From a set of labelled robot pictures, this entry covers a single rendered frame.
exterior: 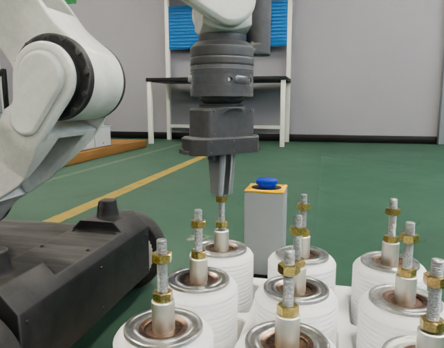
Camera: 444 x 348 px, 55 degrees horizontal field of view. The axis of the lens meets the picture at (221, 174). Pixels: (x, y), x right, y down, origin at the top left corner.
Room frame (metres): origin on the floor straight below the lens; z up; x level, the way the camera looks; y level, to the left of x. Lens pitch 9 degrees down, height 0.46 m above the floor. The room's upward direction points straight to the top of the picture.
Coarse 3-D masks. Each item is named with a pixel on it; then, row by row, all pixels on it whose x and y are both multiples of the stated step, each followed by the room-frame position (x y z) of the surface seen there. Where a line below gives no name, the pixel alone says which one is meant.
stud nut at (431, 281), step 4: (428, 272) 0.33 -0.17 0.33; (424, 276) 0.33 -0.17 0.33; (428, 276) 0.33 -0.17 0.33; (432, 276) 0.33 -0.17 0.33; (424, 280) 0.33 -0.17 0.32; (428, 280) 0.32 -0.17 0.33; (432, 280) 0.32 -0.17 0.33; (436, 280) 0.32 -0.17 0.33; (440, 280) 0.32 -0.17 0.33; (428, 284) 0.32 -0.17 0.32; (432, 284) 0.32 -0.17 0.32; (436, 284) 0.32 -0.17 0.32; (440, 284) 0.32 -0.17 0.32; (436, 288) 0.32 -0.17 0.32; (440, 288) 0.32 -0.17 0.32
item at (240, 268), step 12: (216, 264) 0.57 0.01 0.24; (228, 264) 0.57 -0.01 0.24; (240, 264) 0.57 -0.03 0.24; (252, 264) 0.60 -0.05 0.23; (240, 276) 0.57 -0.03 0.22; (252, 276) 0.60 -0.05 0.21; (240, 288) 0.57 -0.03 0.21; (252, 288) 0.60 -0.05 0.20; (240, 300) 0.58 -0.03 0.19; (252, 300) 0.60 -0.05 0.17; (240, 312) 0.58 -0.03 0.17
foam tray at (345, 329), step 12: (336, 288) 0.63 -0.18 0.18; (348, 288) 0.63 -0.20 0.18; (348, 300) 0.61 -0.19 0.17; (252, 312) 0.56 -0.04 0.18; (348, 312) 0.56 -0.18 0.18; (240, 324) 0.54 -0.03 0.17; (252, 324) 0.52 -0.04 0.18; (348, 324) 0.52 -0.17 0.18; (240, 336) 0.49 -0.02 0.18; (348, 336) 0.49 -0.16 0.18
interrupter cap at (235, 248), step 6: (210, 240) 0.64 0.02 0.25; (234, 240) 0.64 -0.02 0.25; (204, 246) 0.62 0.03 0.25; (210, 246) 0.62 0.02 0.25; (234, 246) 0.62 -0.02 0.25; (240, 246) 0.62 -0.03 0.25; (246, 246) 0.61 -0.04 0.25; (210, 252) 0.59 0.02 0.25; (216, 252) 0.59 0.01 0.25; (222, 252) 0.60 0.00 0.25; (228, 252) 0.59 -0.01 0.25; (234, 252) 0.59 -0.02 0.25; (240, 252) 0.59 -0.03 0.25
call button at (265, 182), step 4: (256, 180) 0.76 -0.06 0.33; (260, 180) 0.76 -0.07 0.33; (264, 180) 0.76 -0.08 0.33; (268, 180) 0.75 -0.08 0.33; (272, 180) 0.76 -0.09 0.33; (276, 180) 0.76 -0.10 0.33; (260, 184) 0.76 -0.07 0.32; (264, 184) 0.75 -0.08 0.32; (268, 184) 0.75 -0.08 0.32; (272, 184) 0.75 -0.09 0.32
